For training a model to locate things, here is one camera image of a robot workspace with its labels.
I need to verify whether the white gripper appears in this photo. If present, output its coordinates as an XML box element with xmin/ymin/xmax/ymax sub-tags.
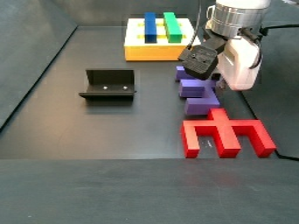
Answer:
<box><xmin>217</xmin><ymin>38</ymin><xmax>260</xmax><ymax>91</ymax></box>

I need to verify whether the purple cross-shaped block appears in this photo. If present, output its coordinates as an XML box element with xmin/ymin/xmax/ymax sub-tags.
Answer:
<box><xmin>174</xmin><ymin>66</ymin><xmax>220</xmax><ymax>116</ymax></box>

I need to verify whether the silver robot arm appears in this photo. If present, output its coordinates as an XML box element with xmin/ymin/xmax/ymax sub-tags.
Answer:
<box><xmin>205</xmin><ymin>0</ymin><xmax>270</xmax><ymax>91</ymax></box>

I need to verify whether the yellow slotted board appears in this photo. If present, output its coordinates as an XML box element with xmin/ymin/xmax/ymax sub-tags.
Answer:
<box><xmin>124</xmin><ymin>18</ymin><xmax>193</xmax><ymax>61</ymax></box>

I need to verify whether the black angle fixture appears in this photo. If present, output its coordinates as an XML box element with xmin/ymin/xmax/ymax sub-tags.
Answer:
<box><xmin>78</xmin><ymin>69</ymin><xmax>136</xmax><ymax>99</ymax></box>

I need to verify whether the green bar block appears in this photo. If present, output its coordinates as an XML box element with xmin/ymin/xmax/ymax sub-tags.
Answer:
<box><xmin>162</xmin><ymin>12</ymin><xmax>182</xmax><ymax>43</ymax></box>

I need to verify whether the red cross-shaped block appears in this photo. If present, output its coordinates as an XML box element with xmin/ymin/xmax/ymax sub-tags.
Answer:
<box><xmin>181</xmin><ymin>108</ymin><xmax>276</xmax><ymax>158</ymax></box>

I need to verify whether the blue bar block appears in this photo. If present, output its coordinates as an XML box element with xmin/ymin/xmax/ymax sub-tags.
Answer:
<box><xmin>144</xmin><ymin>12</ymin><xmax>156</xmax><ymax>44</ymax></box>

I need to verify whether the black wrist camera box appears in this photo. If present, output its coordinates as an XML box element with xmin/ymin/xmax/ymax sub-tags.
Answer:
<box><xmin>178</xmin><ymin>37</ymin><xmax>226</xmax><ymax>81</ymax></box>

